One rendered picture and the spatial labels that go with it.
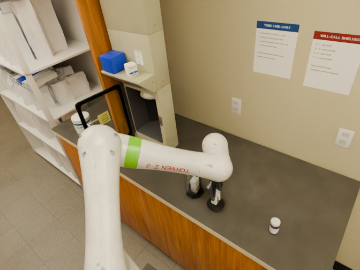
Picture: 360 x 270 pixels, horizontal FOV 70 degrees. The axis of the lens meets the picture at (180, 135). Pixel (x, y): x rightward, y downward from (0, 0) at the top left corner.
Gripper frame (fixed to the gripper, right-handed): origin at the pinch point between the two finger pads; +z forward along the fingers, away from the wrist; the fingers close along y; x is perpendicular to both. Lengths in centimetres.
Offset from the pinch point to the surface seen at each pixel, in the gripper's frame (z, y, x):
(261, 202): 7.5, -15.3, 18.1
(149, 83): -46, -13, -48
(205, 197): 7.5, -1.3, -7.5
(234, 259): 27.7, 9.8, 17.4
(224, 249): 25.5, 9.8, 11.0
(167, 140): -3, -19, -48
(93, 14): -77, -15, -85
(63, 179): 102, 10, -199
